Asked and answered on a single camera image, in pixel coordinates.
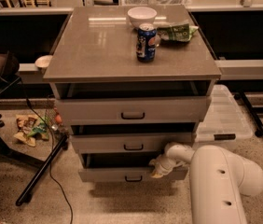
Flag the grey drawer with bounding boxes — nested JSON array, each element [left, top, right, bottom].
[[77, 152, 189, 184], [55, 97, 211, 125], [70, 133, 193, 153]]

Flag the grey drawer cabinet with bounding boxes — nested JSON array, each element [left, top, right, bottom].
[[43, 5, 222, 184]]

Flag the black power cable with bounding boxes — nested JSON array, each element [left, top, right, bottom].
[[19, 77, 75, 224]]

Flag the black desk frame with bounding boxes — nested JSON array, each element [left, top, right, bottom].
[[0, 75, 67, 206]]

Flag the blue soda can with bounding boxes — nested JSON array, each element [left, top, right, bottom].
[[136, 23, 157, 63]]

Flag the clear plastic storage bin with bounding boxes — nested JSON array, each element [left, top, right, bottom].
[[193, 85, 253, 150]]

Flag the black table leg right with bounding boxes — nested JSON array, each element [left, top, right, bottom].
[[234, 91, 263, 137]]

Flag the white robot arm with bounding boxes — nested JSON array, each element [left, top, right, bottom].
[[149, 142, 263, 224]]

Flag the white bowl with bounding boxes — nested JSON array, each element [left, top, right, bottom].
[[128, 7, 157, 28]]

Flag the snack wrappers on floor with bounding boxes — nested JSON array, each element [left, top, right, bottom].
[[14, 115, 49, 147]]

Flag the small white dish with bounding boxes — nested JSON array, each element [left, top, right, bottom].
[[35, 55, 52, 69]]

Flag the small wire basket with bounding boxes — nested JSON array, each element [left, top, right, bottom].
[[45, 94, 68, 140]]

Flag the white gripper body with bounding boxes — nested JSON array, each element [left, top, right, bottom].
[[155, 155, 176, 175]]

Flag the green chip bag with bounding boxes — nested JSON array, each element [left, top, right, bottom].
[[157, 22, 199, 42]]

